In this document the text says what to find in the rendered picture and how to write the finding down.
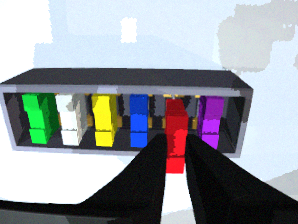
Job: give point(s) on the blue fuse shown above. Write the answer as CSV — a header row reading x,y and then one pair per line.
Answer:
x,y
138,109

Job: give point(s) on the purple fuse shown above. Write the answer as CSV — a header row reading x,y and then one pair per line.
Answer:
x,y
209,118

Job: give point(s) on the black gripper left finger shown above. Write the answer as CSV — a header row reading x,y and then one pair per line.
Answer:
x,y
134,196

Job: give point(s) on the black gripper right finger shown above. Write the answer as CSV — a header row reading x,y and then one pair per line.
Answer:
x,y
224,193

